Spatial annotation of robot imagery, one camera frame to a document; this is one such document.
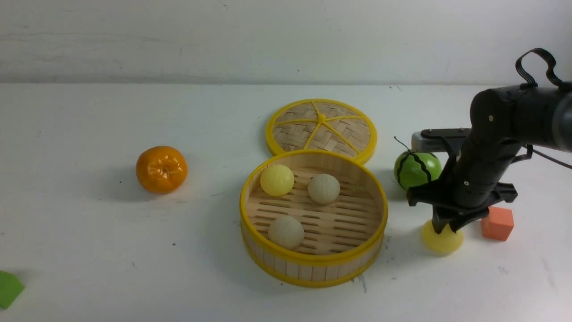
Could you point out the yellow bun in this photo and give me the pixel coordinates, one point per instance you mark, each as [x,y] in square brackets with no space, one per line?
[444,243]
[277,180]

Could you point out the green toy watermelon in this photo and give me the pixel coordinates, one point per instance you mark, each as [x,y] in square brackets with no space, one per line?
[415,168]

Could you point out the orange foam cube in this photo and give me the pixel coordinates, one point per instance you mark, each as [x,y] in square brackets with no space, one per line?
[498,225]

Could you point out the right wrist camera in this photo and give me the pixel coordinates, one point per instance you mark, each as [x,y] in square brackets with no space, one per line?
[448,140]

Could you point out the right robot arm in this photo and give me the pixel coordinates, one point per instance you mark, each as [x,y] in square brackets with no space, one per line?
[506,123]

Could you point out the bamboo steamer tray yellow rim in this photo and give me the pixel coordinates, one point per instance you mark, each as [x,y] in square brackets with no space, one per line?
[341,240]

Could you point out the green foam block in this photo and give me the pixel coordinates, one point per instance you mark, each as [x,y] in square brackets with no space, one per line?
[10,288]

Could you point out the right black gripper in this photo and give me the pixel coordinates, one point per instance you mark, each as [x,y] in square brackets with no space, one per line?
[468,184]

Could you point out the orange plastic tangerine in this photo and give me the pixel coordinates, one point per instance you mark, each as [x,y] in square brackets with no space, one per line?
[161,169]

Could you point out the woven bamboo steamer lid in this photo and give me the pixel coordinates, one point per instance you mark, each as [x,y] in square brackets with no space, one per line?
[322,124]

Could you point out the white bun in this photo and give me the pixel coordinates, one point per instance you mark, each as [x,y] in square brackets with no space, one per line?
[323,189]
[286,232]

